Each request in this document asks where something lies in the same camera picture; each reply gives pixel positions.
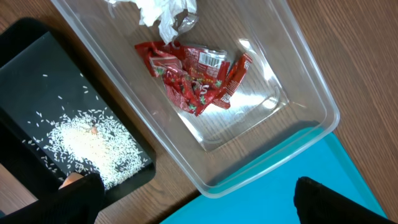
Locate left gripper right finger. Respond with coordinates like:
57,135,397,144
294,177,397,224

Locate orange food cube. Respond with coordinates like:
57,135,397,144
59,172,83,189

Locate teal serving tray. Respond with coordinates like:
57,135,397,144
164,133,386,224

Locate black waste tray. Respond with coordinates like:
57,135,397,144
1,18,155,206

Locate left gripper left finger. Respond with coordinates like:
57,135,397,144
1,174,104,224

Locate clear plastic bin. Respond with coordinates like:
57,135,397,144
54,0,340,198

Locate small red ketchup packet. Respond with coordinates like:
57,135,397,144
212,53,252,110

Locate spilled rice grains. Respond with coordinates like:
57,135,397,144
21,73,150,190

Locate large red snack wrapper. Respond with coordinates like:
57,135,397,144
134,40,230,116

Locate white napkin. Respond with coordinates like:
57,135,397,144
105,0,198,44

